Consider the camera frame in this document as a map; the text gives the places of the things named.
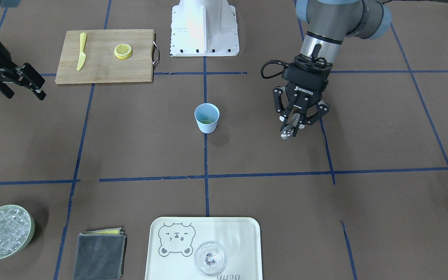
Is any lemon slice on board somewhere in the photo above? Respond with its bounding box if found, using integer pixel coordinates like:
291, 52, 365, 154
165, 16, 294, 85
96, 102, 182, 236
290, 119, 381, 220
114, 43, 132, 60

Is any light blue cup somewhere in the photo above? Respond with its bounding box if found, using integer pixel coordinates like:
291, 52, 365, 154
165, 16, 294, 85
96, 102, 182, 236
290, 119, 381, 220
194, 103, 220, 134

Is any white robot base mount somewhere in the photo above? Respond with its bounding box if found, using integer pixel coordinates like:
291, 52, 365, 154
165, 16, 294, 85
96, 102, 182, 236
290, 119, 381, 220
170, 0, 240, 57

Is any bamboo cutting board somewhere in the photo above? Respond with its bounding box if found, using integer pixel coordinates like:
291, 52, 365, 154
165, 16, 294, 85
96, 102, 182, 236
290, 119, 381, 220
55, 30, 158, 85

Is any green bowl of ice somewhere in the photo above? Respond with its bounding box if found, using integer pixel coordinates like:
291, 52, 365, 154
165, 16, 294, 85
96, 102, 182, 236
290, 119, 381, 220
0, 205, 35, 259

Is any clear wine glass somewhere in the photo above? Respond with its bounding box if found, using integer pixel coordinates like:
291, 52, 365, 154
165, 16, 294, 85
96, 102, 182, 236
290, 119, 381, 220
194, 241, 228, 277

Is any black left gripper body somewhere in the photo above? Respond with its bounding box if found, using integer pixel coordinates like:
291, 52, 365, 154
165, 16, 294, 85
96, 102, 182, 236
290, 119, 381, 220
282, 55, 333, 111

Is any yellow plastic knife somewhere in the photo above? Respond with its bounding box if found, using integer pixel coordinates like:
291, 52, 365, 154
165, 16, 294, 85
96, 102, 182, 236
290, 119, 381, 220
76, 32, 87, 71

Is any cream bear tray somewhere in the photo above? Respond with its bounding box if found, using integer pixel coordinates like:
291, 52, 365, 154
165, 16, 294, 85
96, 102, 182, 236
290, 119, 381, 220
145, 217, 263, 280

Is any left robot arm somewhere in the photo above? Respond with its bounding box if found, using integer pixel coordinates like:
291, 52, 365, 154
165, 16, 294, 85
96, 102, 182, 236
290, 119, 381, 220
267, 0, 392, 140

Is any grey folded cloth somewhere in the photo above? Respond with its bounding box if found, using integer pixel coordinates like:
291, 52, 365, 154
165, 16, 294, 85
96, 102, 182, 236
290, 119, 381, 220
73, 227, 127, 280

